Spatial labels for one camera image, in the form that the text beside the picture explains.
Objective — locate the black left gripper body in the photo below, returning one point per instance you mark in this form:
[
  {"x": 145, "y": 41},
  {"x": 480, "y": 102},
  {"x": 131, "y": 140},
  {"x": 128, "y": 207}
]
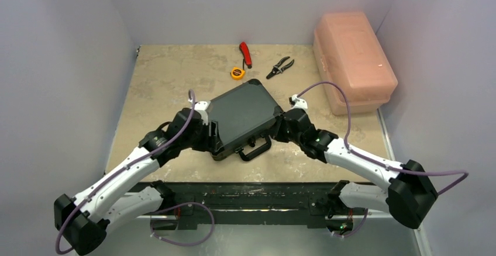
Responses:
[{"x": 200, "y": 140}]

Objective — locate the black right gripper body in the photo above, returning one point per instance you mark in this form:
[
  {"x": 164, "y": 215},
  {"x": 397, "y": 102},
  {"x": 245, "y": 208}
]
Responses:
[{"x": 282, "y": 126}]

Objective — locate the black poker carrying case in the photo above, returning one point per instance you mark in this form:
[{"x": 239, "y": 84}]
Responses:
[{"x": 244, "y": 117}]

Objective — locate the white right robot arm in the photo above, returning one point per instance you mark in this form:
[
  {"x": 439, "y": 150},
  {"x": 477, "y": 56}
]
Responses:
[{"x": 402, "y": 190}]

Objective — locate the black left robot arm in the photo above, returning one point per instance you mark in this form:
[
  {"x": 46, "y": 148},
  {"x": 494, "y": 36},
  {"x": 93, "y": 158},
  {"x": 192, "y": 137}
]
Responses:
[{"x": 84, "y": 220}]

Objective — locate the yellow tape measure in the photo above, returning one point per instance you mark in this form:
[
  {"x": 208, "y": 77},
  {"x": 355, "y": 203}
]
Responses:
[{"x": 237, "y": 73}]

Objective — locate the pink plastic storage box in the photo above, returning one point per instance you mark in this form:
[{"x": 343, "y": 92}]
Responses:
[{"x": 350, "y": 57}]

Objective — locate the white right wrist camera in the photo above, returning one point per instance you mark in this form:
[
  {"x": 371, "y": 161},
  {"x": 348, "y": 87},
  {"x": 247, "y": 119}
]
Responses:
[{"x": 298, "y": 103}]

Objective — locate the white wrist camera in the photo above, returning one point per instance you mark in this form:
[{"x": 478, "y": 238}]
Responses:
[
  {"x": 298, "y": 103},
  {"x": 202, "y": 107}
]

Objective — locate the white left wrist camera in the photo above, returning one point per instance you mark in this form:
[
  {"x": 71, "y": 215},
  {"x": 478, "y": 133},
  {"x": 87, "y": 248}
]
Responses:
[{"x": 202, "y": 107}]

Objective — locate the black wire stripper pliers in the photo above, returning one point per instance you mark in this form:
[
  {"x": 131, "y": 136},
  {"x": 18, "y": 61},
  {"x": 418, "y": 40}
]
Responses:
[{"x": 279, "y": 68}]

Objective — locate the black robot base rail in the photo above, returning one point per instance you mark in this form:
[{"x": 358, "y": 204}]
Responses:
[{"x": 249, "y": 203}]

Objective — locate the red handled tool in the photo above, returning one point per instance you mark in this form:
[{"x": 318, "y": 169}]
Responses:
[{"x": 247, "y": 60}]

